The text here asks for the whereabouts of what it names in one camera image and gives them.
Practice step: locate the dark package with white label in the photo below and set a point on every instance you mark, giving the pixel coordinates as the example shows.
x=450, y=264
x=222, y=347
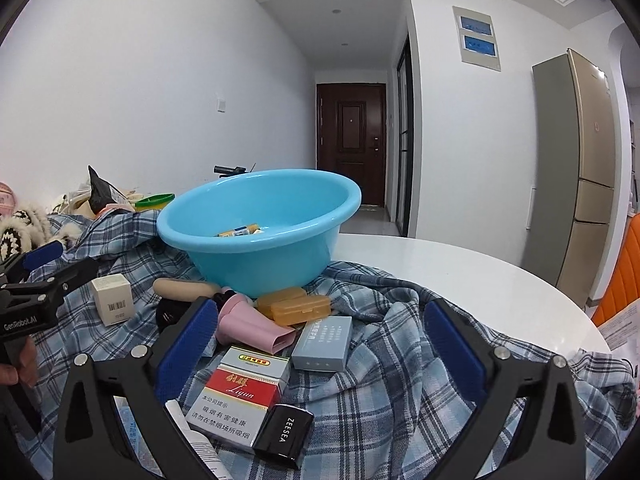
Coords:
x=102, y=192

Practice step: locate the dark brown entrance door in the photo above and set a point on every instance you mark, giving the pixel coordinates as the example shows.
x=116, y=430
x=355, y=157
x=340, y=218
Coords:
x=350, y=130

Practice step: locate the gold and grey refrigerator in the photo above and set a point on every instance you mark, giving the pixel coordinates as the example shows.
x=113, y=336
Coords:
x=555, y=160

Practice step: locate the blue plaid cloth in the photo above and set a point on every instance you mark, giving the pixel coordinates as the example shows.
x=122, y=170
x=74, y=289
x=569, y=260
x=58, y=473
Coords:
x=390, y=320

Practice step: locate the white wall light switch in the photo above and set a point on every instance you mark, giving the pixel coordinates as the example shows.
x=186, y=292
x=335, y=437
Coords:
x=222, y=103

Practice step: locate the black and white furry knit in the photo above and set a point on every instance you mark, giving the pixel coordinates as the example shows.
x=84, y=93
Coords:
x=20, y=230

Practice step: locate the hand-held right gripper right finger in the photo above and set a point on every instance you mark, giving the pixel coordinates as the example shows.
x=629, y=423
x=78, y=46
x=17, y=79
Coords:
x=455, y=355

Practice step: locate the amber plastic pill case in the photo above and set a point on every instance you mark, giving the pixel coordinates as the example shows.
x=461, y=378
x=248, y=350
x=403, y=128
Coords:
x=300, y=310
x=280, y=297

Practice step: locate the gold and blue cigarette pack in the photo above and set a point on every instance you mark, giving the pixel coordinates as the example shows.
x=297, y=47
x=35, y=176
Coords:
x=237, y=232

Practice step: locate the yellow container with green rim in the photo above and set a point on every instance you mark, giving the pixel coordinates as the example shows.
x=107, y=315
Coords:
x=155, y=202

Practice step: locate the black rectangular case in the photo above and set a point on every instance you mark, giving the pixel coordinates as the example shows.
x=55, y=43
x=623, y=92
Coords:
x=282, y=435

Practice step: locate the light blue plastic basin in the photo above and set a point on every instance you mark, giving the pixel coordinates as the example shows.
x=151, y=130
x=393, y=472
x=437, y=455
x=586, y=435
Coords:
x=260, y=260

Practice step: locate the pink knitted item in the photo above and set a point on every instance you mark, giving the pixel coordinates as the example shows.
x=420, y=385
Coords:
x=7, y=200

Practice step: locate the white printed paper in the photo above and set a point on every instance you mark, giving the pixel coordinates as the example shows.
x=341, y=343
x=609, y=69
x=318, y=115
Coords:
x=625, y=332

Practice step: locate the white box with barcode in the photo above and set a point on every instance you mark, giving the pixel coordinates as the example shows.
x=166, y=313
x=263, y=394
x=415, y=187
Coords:
x=112, y=300

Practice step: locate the black rounded object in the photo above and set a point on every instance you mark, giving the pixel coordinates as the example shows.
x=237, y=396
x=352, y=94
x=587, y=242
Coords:
x=170, y=315

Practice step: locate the pink plastic holder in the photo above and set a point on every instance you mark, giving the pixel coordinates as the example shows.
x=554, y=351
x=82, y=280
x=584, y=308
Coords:
x=250, y=327

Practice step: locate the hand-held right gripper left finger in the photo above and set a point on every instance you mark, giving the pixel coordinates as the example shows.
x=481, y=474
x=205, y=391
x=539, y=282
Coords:
x=185, y=350

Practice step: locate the white printed packet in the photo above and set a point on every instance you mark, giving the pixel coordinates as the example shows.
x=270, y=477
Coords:
x=132, y=430

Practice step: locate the black framed glass partition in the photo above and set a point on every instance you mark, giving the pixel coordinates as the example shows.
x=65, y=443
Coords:
x=406, y=160

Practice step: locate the red and white cigarette pack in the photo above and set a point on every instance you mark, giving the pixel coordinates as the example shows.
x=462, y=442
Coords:
x=235, y=400

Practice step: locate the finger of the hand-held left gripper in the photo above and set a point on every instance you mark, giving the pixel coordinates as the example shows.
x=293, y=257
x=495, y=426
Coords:
x=75, y=272
x=42, y=255

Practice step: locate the white wall panel blue windows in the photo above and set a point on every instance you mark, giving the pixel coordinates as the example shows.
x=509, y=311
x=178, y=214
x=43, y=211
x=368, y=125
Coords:
x=477, y=37

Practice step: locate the orange chair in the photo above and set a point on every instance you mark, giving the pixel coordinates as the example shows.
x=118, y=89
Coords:
x=625, y=280

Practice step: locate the grey blue small box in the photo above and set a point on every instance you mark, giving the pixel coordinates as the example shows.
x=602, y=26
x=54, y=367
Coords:
x=322, y=342

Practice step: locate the person's left hand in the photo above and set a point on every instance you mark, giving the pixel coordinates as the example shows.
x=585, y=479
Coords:
x=26, y=365

